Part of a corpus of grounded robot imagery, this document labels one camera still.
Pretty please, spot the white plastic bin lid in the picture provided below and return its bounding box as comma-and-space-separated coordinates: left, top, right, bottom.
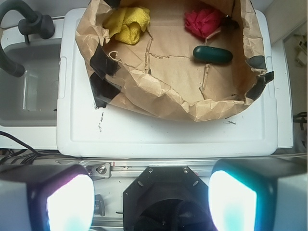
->
56, 8, 278, 159

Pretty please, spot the yellow cloth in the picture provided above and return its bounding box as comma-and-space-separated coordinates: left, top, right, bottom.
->
103, 7, 150, 45

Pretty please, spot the black octagonal mount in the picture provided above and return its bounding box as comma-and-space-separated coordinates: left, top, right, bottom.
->
123, 166, 215, 231

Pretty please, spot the grey sink basin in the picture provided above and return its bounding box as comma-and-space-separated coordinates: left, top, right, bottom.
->
0, 38, 61, 127

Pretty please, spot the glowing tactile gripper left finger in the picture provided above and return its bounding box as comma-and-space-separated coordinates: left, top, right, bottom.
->
0, 164, 95, 231

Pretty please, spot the brown paper bag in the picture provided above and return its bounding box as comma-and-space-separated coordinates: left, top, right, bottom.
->
75, 0, 274, 122

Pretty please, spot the aluminium rail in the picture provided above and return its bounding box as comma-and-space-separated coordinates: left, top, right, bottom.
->
54, 158, 215, 179

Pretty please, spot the black cable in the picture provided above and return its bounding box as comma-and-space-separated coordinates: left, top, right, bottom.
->
0, 131, 80, 166

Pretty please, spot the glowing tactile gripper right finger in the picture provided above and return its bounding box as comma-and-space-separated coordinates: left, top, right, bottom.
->
208, 158, 308, 231

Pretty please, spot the pink crumpled cloth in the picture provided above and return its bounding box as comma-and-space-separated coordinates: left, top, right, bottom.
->
184, 7, 225, 39

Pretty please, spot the dark green oval case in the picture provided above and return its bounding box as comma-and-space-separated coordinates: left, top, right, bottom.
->
192, 45, 233, 64

